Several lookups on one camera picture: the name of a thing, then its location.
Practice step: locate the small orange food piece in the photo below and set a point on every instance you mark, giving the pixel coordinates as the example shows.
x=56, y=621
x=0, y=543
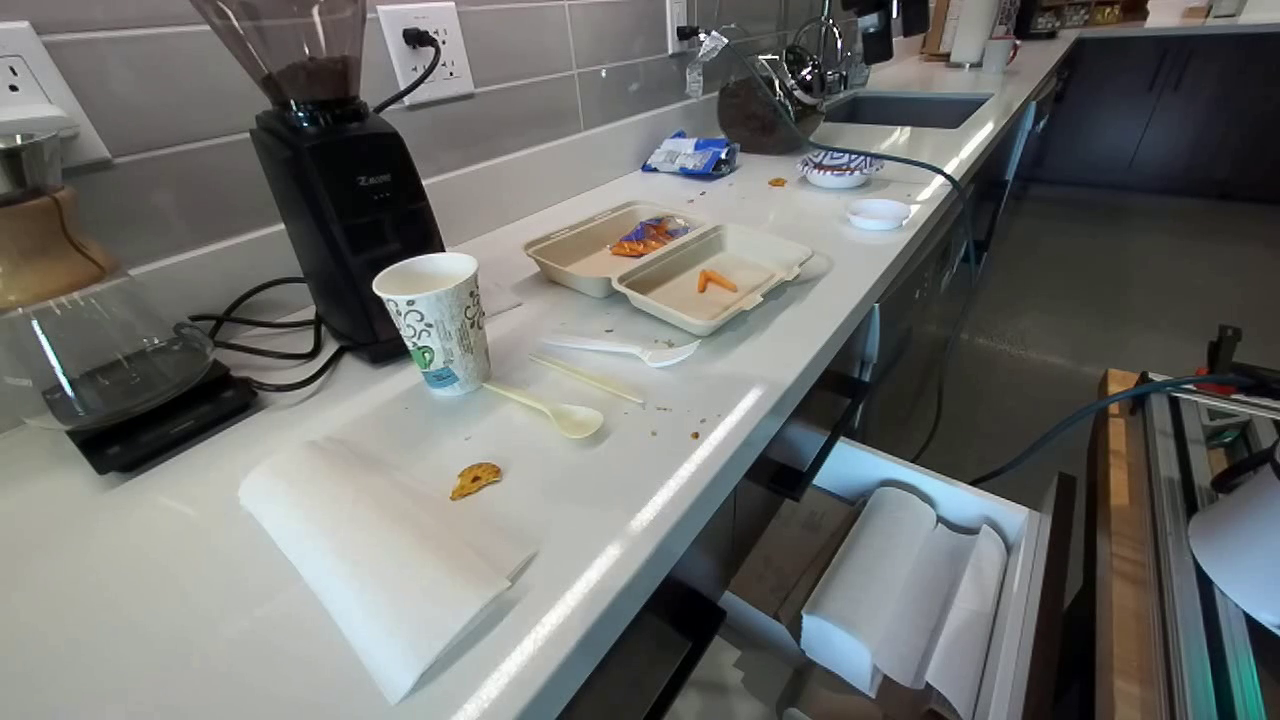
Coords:
x=718, y=281

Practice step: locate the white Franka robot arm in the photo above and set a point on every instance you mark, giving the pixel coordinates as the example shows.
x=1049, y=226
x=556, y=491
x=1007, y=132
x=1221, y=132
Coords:
x=1241, y=547

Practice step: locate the blue and white packet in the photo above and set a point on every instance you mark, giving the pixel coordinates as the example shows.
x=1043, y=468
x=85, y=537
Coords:
x=687, y=158

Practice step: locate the cream plastic spoon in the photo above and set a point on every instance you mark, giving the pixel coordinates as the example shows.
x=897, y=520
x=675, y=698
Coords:
x=574, y=422

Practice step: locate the beige clamshell takeout container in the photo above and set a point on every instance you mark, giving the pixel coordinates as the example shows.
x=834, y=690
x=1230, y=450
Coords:
x=763, y=263

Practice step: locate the patterned paper cup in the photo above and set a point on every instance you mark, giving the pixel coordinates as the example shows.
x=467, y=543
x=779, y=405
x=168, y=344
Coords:
x=446, y=334

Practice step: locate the orange chip piece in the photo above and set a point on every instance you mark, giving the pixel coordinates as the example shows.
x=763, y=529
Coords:
x=477, y=481

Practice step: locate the open white drawer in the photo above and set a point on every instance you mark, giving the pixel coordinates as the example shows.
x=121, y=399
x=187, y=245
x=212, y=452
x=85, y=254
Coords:
x=784, y=560

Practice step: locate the small blue patterned bowl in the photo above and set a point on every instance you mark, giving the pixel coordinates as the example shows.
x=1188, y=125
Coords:
x=841, y=171

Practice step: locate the black kettle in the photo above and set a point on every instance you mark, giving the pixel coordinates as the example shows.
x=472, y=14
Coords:
x=767, y=105

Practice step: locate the grey under-counter cabinet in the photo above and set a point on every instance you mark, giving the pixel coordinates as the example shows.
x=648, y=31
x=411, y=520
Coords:
x=935, y=305

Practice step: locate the black coffee grinder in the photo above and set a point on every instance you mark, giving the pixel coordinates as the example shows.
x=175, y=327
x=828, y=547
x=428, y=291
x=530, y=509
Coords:
x=345, y=214

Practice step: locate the white folded paper napkin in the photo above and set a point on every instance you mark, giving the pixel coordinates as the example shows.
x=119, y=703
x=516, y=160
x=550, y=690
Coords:
x=386, y=575

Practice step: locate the countertop sink basin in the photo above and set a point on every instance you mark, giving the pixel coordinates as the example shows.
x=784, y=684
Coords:
x=905, y=108

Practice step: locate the metal sink faucet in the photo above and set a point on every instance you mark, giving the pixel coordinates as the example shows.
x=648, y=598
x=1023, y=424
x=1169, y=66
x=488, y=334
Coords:
x=839, y=42

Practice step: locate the white paper towel roll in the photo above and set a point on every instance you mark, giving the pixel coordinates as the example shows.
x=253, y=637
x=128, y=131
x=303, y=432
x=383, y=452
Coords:
x=969, y=25

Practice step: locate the black flat kitchen scale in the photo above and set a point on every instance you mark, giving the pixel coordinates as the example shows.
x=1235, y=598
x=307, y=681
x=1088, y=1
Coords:
x=160, y=424

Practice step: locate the wood and metal cart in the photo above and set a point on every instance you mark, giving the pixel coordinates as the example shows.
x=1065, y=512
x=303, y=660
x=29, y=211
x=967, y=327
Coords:
x=1125, y=560

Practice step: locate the dark lower cabinet run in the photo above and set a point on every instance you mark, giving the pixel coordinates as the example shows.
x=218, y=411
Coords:
x=1160, y=120

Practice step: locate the glass carafe with brown filter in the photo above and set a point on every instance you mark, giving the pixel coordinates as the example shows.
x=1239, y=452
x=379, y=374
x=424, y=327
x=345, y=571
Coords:
x=54, y=254

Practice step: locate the white double wall outlet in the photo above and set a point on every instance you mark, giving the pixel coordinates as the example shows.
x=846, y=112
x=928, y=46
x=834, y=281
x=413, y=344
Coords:
x=457, y=74

